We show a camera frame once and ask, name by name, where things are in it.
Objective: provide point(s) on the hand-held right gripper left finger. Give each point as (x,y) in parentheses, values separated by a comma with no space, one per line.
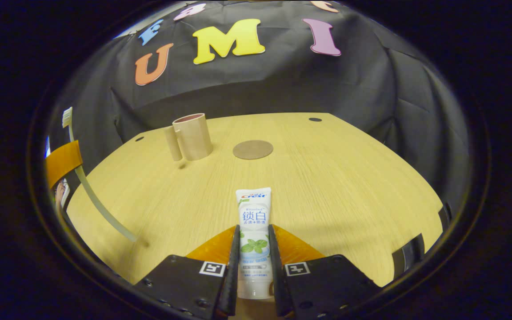
(233,284)

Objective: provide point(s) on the pale green toothbrush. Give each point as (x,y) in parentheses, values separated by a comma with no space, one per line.
(100,206)

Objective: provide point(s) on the white toothpaste tube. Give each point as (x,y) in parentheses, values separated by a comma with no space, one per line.
(254,213)

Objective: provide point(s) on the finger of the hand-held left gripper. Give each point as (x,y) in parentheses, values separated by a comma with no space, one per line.
(62,162)

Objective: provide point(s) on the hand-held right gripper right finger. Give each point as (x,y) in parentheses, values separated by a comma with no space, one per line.
(280,293)

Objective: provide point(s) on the round brown coaster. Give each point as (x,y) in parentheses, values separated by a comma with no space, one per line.
(253,150)

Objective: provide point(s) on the black backdrop cloth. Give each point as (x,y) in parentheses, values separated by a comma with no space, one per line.
(282,80)

